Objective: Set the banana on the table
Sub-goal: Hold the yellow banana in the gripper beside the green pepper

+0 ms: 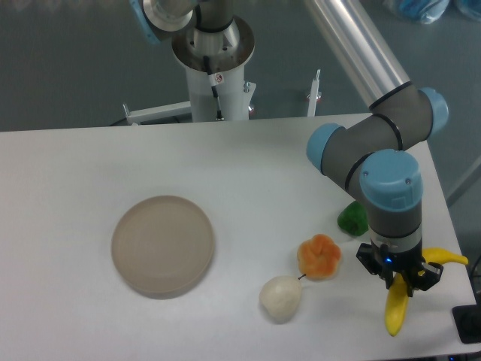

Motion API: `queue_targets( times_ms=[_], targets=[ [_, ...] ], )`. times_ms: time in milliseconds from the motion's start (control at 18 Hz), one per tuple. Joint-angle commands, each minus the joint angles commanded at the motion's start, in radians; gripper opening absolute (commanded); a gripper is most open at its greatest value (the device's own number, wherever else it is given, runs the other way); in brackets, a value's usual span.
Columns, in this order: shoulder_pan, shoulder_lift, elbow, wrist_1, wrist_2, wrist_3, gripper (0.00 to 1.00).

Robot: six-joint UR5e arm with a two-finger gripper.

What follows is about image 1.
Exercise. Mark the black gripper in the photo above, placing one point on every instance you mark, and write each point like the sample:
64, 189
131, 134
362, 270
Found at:
385, 256

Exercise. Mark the yellow toy banana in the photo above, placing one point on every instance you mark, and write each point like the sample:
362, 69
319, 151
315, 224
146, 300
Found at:
397, 299

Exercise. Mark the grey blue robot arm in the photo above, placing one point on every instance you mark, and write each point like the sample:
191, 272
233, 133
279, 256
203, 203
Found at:
369, 160

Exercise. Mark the green toy pepper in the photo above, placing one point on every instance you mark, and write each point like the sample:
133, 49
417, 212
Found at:
353, 220

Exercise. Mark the black device at edge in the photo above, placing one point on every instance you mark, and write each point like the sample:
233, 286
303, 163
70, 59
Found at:
467, 321

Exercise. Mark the orange toy pumpkin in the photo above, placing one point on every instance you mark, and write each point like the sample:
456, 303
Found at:
319, 257

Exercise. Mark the beige round plate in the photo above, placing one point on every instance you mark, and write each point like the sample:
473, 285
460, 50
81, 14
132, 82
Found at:
163, 246

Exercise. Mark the blue plastic bag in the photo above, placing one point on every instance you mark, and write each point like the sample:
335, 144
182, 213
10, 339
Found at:
426, 12

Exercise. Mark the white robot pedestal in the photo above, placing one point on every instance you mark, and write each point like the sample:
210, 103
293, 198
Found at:
214, 65

